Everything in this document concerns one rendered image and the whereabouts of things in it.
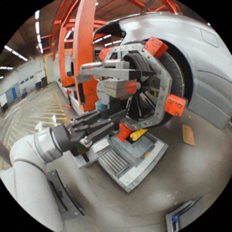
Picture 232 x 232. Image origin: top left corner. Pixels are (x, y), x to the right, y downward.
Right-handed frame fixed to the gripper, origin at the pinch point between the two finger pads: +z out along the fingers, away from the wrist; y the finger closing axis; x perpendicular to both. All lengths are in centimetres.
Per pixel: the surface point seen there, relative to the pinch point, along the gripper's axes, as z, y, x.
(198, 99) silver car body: 60, 30, 3
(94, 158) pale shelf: -9.0, -11.9, -38.0
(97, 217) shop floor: -47, 29, -83
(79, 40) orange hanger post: 10, -60, 46
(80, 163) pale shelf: -19.4, -13.5, -38.0
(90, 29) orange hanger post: 20, -60, 59
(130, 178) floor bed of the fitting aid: 9, 12, -75
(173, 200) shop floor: 19, 77, -83
